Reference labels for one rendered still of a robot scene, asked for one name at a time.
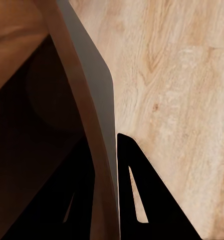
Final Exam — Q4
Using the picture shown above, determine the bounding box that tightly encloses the trash can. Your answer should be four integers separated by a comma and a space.
0, 0, 120, 240

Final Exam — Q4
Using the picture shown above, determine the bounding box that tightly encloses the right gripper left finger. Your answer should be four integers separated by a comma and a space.
1, 136, 95, 240

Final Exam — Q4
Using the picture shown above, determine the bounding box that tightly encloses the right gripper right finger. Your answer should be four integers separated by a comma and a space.
117, 133, 202, 240

